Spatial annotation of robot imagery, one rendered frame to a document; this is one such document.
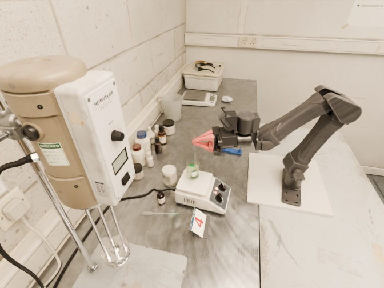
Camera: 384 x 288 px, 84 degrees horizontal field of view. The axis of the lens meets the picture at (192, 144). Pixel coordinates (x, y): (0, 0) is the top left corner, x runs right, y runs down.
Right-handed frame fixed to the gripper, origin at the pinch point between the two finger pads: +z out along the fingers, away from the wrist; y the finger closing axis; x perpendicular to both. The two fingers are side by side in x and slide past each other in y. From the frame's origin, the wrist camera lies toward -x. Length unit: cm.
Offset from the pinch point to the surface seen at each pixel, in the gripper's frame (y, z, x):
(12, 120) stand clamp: 33, 28, -29
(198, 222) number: 17.2, 0.0, 22.6
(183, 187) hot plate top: 7.0, 4.9, 15.8
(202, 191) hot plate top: 9.0, -2.0, 16.2
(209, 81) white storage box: -107, -14, 17
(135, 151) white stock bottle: -15.3, 27.5, 14.7
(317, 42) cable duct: -119, -99, -6
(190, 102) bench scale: -81, 2, 22
